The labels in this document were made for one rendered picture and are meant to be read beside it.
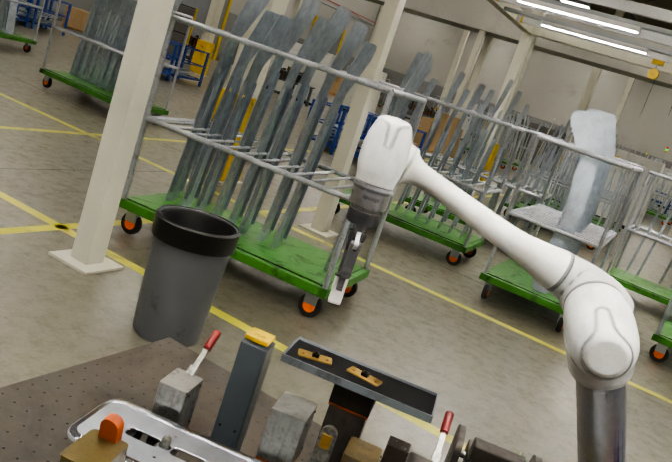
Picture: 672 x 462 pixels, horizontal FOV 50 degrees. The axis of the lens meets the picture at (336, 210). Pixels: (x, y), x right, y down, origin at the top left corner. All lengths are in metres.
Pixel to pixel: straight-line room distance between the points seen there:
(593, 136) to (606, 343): 6.27
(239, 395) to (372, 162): 0.65
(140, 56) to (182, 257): 1.44
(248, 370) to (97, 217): 3.42
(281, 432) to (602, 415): 0.67
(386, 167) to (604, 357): 0.58
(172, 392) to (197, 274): 2.51
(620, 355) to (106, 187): 4.00
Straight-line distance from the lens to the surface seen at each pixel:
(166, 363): 2.57
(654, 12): 8.52
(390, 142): 1.58
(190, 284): 4.16
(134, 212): 5.95
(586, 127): 7.73
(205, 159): 6.11
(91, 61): 12.36
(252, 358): 1.77
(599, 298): 1.58
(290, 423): 1.58
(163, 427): 1.63
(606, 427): 1.68
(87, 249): 5.17
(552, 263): 1.67
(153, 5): 4.88
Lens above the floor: 1.83
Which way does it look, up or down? 11 degrees down
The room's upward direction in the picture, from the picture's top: 19 degrees clockwise
